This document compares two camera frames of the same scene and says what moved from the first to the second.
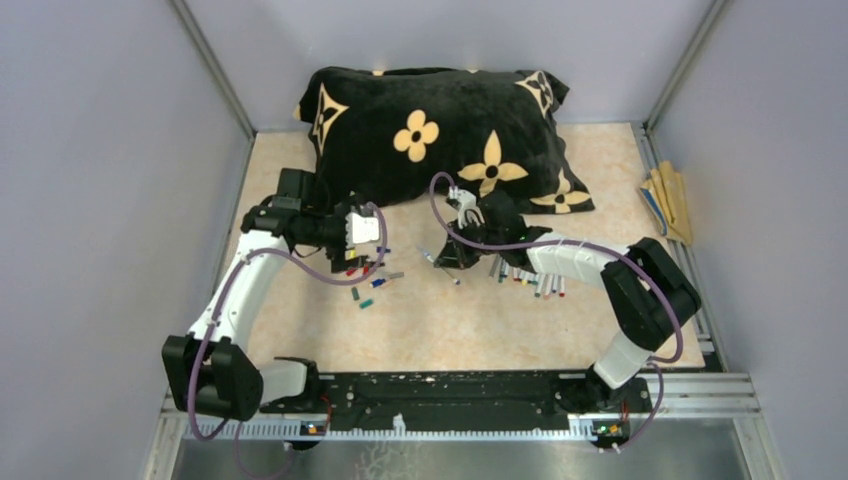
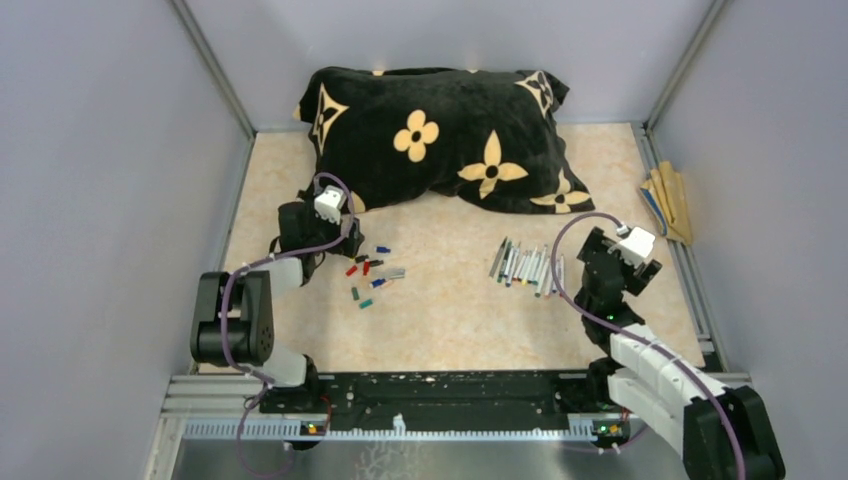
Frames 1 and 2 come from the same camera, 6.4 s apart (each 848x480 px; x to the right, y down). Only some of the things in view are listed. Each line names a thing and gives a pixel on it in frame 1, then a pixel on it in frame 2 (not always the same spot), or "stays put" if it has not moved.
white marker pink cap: (548, 285) stays put
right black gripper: (456, 255) to (639, 278)
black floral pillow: (409, 136) stays put
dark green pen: (541, 281) stays put
